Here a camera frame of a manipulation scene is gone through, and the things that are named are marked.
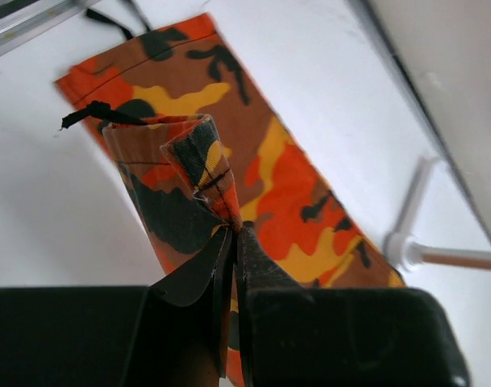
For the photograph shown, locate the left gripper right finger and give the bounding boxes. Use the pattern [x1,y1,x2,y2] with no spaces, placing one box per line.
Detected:
[236,227,471,386]

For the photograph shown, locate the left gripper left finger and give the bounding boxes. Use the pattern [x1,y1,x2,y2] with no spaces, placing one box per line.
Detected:
[138,227,233,386]

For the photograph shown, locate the white clothes rack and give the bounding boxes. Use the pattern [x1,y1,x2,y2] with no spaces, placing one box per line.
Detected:
[384,157,491,273]

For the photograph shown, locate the orange camouflage trousers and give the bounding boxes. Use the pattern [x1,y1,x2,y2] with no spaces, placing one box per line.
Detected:
[56,13,403,386]

